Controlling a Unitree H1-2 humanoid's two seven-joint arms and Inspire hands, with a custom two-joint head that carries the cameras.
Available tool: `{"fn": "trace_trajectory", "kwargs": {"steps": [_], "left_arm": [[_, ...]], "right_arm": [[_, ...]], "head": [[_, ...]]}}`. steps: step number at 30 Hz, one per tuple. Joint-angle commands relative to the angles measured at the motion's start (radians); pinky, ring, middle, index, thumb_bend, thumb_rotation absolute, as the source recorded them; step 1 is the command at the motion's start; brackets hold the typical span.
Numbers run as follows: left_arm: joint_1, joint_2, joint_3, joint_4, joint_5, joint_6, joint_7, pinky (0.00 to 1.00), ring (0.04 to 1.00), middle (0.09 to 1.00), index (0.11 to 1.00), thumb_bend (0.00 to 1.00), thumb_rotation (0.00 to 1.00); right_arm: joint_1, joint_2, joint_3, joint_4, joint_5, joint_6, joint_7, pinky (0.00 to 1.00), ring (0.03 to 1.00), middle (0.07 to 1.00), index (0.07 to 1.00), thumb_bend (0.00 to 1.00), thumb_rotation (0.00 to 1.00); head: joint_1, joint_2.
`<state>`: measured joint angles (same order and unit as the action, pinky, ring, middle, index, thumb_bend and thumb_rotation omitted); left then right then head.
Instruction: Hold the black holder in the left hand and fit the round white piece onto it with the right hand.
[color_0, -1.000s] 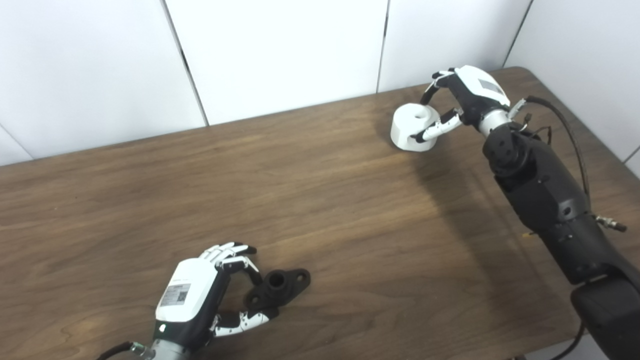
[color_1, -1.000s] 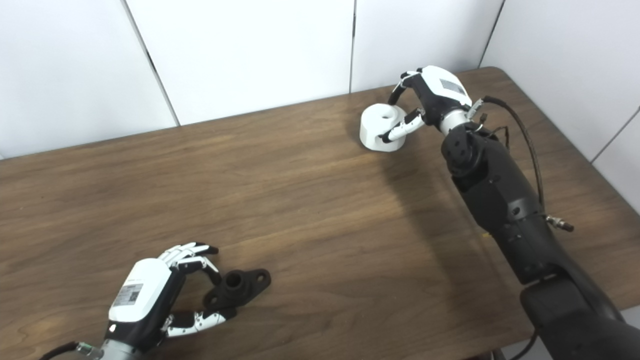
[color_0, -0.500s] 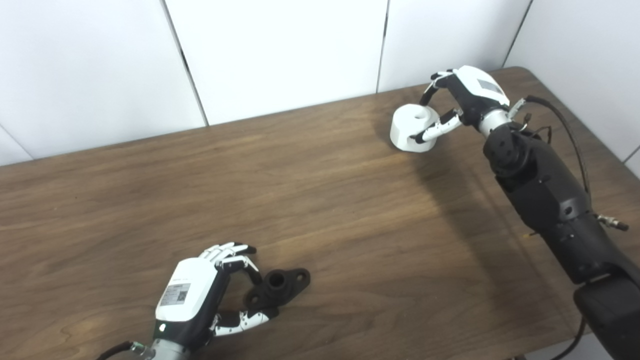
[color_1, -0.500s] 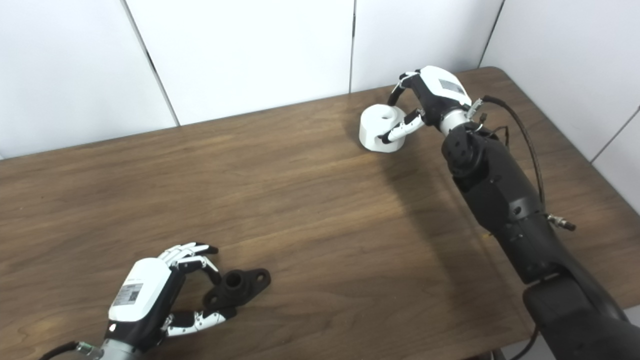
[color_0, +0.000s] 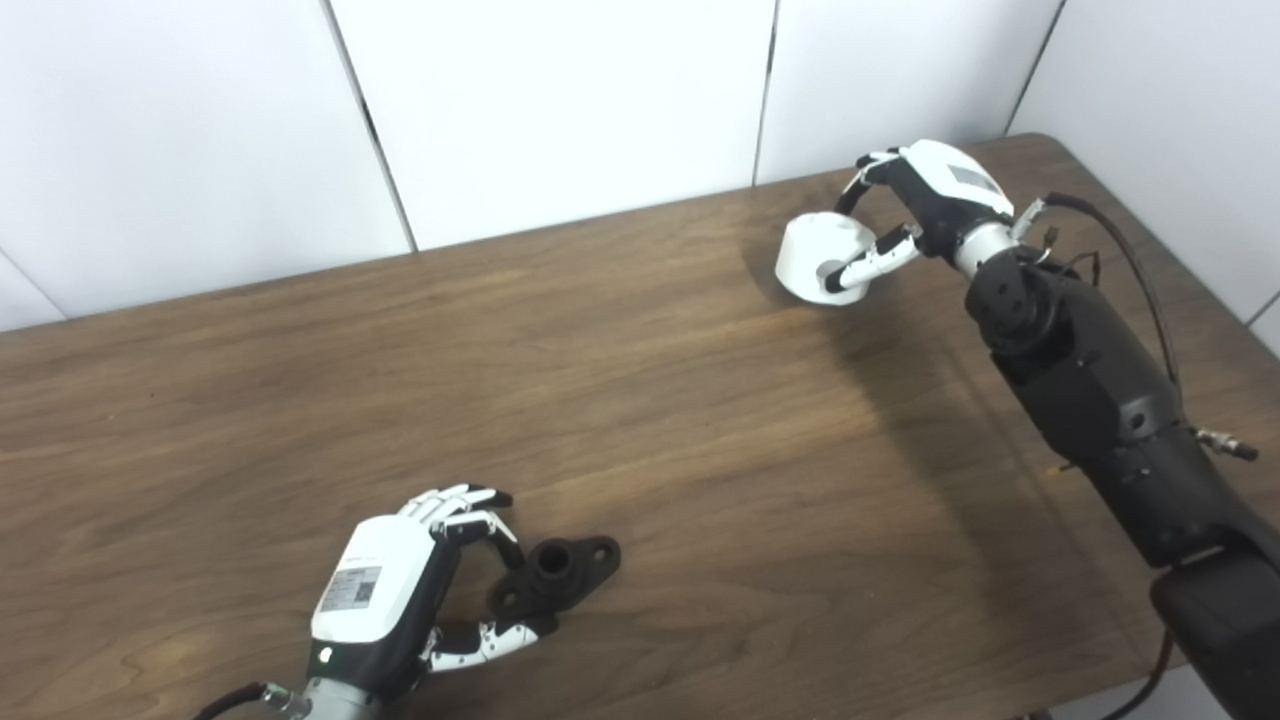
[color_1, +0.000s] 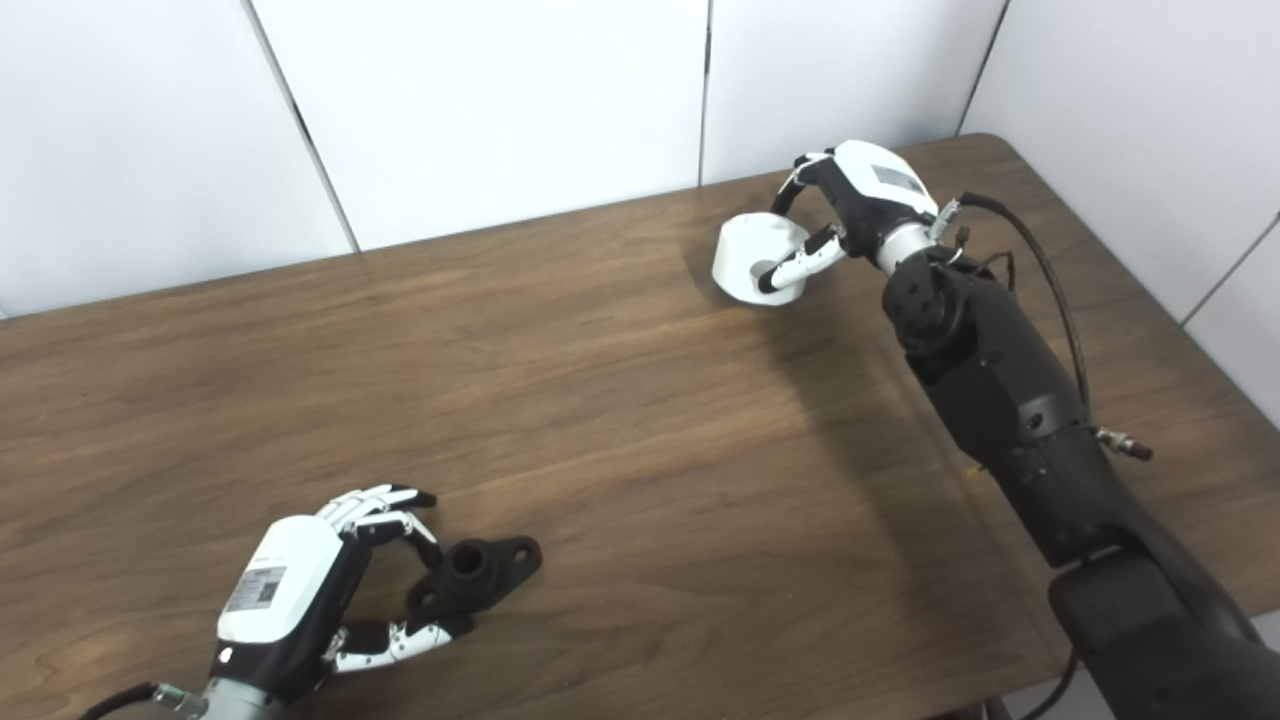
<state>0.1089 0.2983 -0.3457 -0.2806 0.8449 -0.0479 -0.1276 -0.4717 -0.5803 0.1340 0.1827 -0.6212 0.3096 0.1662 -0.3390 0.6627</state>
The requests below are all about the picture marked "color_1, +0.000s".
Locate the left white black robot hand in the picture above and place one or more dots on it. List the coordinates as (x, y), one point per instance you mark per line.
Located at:
(280, 590)

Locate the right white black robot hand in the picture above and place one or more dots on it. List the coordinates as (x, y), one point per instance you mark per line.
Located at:
(880, 195)

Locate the round white plastic piece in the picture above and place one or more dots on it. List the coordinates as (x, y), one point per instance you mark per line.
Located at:
(745, 250)

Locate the black flanged holder part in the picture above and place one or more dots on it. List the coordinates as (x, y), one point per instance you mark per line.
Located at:
(480, 575)

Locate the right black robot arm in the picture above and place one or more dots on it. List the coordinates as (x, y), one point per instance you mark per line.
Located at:
(1010, 400)

